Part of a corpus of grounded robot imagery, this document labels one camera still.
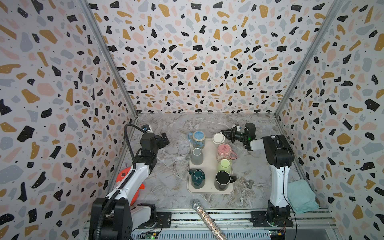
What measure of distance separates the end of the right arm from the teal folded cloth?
13.3 inches

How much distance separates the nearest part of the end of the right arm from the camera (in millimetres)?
875

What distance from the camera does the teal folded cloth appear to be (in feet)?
2.59
